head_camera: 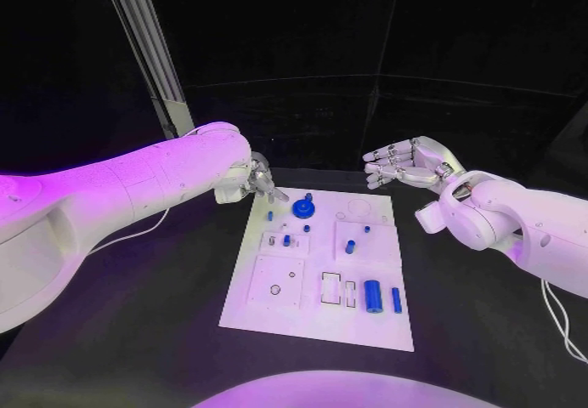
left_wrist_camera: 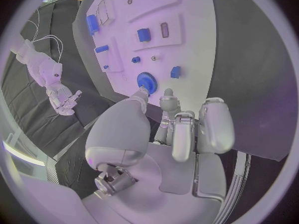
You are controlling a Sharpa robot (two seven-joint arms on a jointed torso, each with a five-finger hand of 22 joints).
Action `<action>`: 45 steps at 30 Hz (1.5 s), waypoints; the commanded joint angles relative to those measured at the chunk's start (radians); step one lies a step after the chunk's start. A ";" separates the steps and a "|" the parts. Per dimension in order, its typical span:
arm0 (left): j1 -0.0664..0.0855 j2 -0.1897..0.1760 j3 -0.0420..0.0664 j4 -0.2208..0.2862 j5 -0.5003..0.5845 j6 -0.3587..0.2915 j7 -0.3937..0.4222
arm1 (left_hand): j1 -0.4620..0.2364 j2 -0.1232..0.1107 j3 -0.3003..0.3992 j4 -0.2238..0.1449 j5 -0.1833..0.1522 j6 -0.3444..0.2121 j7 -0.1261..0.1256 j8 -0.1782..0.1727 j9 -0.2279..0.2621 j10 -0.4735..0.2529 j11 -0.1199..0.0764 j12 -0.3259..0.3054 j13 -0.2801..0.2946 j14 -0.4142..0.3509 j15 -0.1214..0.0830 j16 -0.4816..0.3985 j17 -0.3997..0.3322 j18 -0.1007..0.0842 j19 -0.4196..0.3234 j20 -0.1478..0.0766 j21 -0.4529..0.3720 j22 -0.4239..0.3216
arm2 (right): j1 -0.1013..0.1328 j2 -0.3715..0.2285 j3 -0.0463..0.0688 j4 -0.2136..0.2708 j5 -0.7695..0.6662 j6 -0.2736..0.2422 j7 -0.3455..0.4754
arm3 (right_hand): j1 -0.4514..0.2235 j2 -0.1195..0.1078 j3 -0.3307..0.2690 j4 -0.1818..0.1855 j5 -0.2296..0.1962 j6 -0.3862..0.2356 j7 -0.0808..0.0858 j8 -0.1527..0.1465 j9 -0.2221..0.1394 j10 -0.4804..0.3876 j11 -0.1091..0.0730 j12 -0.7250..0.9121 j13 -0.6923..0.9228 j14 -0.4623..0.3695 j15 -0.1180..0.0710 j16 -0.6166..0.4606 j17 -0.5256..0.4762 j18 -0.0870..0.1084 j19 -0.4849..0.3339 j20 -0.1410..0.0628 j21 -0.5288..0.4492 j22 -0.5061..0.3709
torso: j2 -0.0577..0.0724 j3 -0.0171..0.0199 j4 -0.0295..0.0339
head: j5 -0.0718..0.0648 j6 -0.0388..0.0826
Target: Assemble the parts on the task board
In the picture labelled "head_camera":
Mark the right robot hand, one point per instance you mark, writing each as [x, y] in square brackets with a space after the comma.
[422, 162]

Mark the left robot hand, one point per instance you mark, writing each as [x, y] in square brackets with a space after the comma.
[259, 173]

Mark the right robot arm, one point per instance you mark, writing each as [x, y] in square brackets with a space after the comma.
[504, 207]

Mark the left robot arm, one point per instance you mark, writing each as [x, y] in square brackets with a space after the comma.
[137, 181]

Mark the white task board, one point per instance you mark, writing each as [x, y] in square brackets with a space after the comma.
[321, 312]

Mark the blue gear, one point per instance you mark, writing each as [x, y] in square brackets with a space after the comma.
[302, 209]

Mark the short blue cylinder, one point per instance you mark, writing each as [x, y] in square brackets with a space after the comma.
[350, 247]

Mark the thick long blue cylinder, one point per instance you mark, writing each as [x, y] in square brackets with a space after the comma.
[373, 296]

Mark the thin long blue cylinder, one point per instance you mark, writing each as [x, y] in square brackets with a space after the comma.
[396, 300]

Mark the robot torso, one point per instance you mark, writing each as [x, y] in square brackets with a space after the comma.
[344, 392]

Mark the grey metal post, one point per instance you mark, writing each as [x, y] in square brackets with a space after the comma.
[155, 63]

